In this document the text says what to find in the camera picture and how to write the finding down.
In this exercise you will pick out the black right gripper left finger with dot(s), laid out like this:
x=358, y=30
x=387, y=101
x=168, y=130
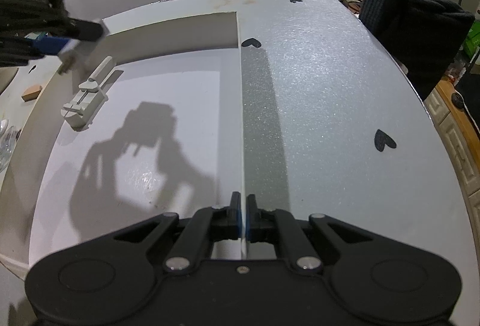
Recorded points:
x=226, y=221

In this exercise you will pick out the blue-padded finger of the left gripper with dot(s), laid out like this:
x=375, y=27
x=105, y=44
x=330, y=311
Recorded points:
x=54, y=46

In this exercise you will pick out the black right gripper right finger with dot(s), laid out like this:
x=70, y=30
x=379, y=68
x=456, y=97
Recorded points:
x=261, y=224

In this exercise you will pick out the grey watch link remover tool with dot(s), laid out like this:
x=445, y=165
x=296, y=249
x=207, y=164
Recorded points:
x=81, y=109

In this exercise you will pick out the white shallow cardboard box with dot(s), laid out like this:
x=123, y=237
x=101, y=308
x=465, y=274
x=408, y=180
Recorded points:
x=168, y=138

